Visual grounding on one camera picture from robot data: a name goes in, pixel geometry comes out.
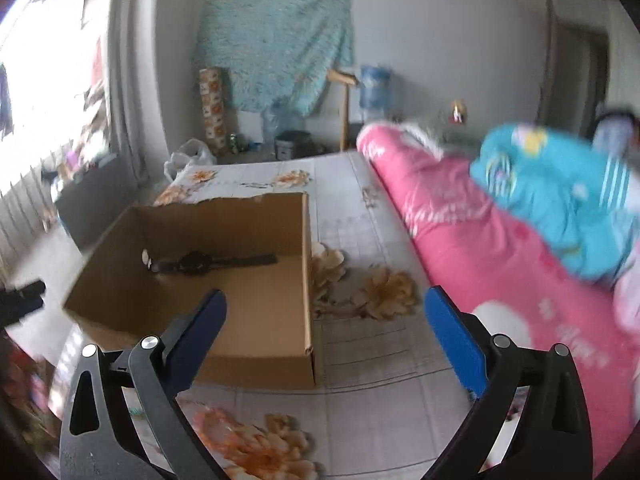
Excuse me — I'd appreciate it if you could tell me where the blue cartoon blanket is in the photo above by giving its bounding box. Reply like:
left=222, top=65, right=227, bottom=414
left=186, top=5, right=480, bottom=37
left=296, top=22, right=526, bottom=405
left=470, top=124, right=639, bottom=284

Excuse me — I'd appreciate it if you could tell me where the brown cardboard box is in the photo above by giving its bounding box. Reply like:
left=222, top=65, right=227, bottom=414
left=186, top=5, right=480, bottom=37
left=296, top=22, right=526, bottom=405
left=63, top=193, right=316, bottom=390

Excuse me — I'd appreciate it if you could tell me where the teal floral hanging cloth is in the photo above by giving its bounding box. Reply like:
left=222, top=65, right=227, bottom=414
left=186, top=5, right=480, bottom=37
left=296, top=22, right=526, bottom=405
left=192, top=0, right=354, bottom=117

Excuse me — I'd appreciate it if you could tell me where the dark bucket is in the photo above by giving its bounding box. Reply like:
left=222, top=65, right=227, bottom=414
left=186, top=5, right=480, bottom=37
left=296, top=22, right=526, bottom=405
left=274, top=130, right=316, bottom=160

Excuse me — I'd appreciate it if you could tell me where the dark grey cabinet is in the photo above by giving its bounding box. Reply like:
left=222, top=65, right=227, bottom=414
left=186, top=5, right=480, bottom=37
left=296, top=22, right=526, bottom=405
left=54, top=154, right=134, bottom=250

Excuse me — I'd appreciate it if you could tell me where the grey curtain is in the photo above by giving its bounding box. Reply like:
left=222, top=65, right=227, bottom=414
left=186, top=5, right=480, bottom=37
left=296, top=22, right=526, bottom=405
left=106, top=0, right=168, bottom=188

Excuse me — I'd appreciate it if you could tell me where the blue water jug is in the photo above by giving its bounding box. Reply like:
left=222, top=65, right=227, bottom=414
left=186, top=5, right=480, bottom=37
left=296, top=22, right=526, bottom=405
left=359, top=65, right=393, bottom=110

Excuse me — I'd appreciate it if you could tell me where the white plastic bag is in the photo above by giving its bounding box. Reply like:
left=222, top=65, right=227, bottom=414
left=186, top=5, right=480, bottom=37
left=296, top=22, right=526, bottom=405
left=163, top=139, right=217, bottom=182

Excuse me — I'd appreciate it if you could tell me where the wooden crutch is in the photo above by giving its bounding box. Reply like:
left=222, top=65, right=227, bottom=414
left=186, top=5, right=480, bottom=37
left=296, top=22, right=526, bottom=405
left=326, top=68, right=359, bottom=152

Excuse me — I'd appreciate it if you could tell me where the pink floral blanket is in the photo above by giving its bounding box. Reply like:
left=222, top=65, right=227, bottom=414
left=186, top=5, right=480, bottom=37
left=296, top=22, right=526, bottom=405
left=357, top=122, right=639, bottom=472

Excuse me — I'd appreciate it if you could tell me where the floral bed sheet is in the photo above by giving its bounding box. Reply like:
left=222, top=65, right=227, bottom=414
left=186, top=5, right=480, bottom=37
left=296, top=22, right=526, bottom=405
left=176, top=152, right=471, bottom=479

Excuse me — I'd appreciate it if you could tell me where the black wrist watch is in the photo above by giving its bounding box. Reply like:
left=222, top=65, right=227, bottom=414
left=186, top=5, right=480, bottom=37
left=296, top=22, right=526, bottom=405
left=141, top=249, right=278, bottom=275

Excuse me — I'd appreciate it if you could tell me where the patterned rolled mat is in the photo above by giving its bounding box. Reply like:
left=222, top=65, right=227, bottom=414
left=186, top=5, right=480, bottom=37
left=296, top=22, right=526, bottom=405
left=198, top=67, right=227, bottom=155

